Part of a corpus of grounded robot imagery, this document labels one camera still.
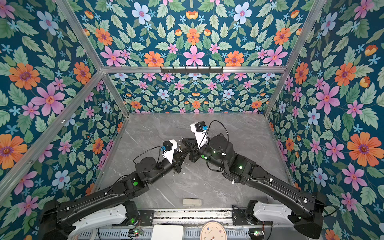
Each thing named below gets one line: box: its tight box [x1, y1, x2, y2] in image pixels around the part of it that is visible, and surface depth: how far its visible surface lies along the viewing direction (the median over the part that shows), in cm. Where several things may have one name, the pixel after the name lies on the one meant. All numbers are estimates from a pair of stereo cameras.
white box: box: [151, 224, 185, 240], surface depth 67 cm
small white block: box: [182, 198, 202, 207], surface depth 78 cm
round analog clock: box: [200, 221, 228, 240], surface depth 69 cm
